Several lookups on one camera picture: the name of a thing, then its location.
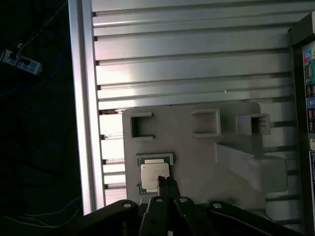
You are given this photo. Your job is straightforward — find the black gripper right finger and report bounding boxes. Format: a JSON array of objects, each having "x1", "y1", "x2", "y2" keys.
[{"x1": 167, "y1": 176, "x2": 307, "y2": 236}]

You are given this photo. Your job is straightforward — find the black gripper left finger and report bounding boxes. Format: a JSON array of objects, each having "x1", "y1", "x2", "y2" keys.
[{"x1": 82, "y1": 175, "x2": 173, "y2": 236}]

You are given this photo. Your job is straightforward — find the silver CPU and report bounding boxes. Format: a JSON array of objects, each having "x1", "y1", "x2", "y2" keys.
[{"x1": 137, "y1": 158, "x2": 172, "y2": 195}]

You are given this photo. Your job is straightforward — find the grey parts rack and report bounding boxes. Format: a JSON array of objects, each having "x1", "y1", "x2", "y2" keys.
[{"x1": 122, "y1": 101, "x2": 289, "y2": 217}]

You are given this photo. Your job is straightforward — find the open grey PC case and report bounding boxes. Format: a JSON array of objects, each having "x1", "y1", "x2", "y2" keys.
[{"x1": 287, "y1": 11, "x2": 315, "y2": 236}]

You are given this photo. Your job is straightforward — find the white power strip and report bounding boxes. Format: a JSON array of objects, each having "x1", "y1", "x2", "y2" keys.
[{"x1": 0, "y1": 48, "x2": 43, "y2": 76}]

